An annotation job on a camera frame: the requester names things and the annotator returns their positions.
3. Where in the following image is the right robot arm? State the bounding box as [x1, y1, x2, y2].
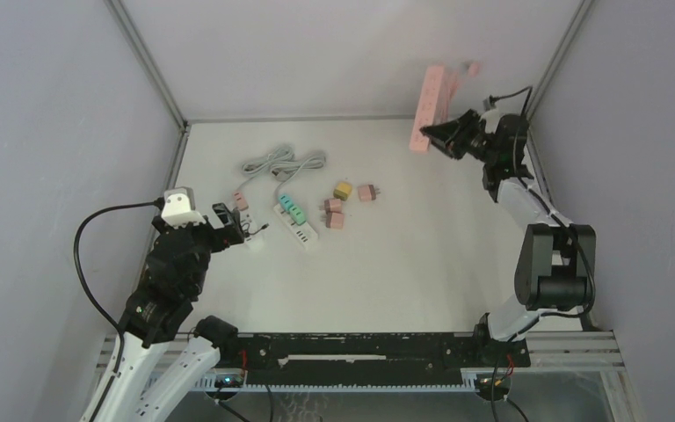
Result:
[419, 109, 596, 366]

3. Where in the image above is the black left camera cable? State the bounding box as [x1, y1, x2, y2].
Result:
[73, 199, 167, 333]

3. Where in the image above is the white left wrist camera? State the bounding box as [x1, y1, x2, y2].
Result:
[161, 186, 206, 229]

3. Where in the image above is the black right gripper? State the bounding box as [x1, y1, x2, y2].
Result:
[421, 108, 500, 165]

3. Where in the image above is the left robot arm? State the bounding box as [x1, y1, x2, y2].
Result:
[81, 198, 244, 421]

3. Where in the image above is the pink USB charger plug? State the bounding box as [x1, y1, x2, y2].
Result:
[233, 190, 249, 212]

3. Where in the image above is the white power strip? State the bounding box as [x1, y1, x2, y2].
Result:
[239, 208, 265, 251]
[273, 203, 319, 251]

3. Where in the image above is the pink charger plug with prongs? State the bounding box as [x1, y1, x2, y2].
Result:
[324, 212, 345, 229]

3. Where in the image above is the pink power strip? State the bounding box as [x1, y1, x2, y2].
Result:
[409, 65, 448, 153]

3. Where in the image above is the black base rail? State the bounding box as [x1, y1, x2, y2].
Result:
[217, 332, 531, 388]

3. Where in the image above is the grey power strip cable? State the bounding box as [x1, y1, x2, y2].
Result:
[235, 145, 295, 196]

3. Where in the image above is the teal charger plug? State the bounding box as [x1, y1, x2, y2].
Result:
[278, 193, 294, 212]

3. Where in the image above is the yellow charger plug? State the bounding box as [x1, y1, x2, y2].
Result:
[333, 181, 353, 201]

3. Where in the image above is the green charger plug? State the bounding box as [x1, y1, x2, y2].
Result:
[287, 205, 307, 226]

